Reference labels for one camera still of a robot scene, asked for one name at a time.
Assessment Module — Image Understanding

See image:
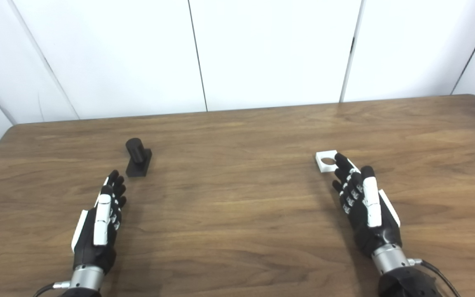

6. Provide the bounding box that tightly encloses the black and white left hand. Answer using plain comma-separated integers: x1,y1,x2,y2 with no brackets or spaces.
71,170,127,275

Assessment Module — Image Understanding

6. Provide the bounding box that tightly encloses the white square piece with hole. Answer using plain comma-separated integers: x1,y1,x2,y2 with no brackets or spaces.
315,150,339,173

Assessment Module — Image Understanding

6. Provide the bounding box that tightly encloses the black and white right hand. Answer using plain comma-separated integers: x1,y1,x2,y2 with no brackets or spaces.
332,153,403,258

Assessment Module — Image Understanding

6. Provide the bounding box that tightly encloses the black peg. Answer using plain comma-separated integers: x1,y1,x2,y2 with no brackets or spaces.
125,138,153,178

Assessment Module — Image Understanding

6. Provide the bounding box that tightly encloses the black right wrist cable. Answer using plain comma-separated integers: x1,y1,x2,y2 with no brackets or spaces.
409,259,461,297

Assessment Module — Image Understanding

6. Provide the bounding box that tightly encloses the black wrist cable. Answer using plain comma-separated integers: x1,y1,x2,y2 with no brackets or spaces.
33,282,71,297
409,259,461,297

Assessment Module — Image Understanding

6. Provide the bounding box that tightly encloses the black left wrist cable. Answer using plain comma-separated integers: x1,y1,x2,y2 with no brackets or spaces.
33,282,71,297

